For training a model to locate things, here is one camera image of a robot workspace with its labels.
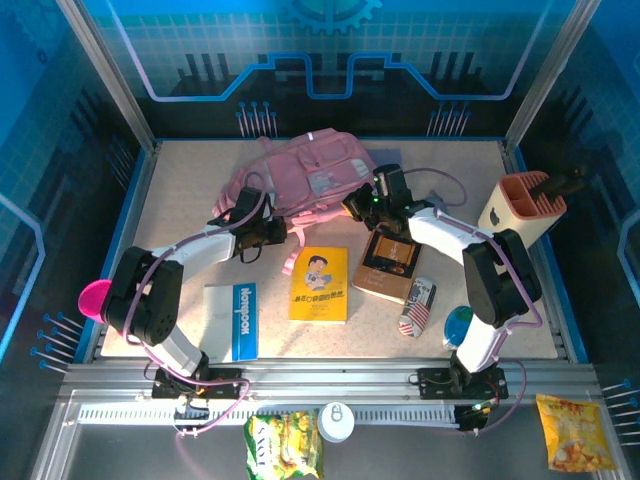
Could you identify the brown cover book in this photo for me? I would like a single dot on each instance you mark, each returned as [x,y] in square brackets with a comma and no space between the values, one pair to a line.
[385,270]

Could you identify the yellow cartoon cover book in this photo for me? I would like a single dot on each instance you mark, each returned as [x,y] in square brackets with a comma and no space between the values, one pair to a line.
[320,285]

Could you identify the pink student backpack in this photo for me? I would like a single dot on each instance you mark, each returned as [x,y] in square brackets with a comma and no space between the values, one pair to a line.
[300,165]

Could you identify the blue white notebook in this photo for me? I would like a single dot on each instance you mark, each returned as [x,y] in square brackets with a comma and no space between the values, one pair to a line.
[245,320]

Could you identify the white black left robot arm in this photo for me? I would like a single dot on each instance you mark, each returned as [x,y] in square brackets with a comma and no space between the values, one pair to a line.
[200,250]

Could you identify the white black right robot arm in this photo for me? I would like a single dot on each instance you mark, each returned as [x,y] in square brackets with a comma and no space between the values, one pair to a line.
[450,232]

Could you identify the green snack bag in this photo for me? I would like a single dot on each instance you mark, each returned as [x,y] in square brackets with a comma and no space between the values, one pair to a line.
[282,445]

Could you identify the yellow snack bag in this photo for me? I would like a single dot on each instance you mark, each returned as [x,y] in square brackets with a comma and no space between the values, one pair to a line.
[575,435]

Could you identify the beige orange pen holder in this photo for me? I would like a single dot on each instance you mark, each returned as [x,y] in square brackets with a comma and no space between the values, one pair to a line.
[505,215]

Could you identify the blue green oval case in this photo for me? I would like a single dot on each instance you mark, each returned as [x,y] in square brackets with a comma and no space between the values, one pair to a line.
[456,325]

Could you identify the pink plastic goblet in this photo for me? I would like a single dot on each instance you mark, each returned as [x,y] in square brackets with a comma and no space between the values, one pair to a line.
[94,300]

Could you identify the aluminium front rail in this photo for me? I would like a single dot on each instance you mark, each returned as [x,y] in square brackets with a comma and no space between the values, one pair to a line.
[325,375]

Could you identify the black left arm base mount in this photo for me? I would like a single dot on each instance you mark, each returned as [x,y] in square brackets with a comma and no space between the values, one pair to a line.
[222,390]

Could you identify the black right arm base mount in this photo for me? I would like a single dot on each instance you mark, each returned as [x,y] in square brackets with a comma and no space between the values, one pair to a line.
[435,382]

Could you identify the aluminium frame post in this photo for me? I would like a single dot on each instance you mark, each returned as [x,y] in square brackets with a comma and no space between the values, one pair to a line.
[110,75]
[549,75]

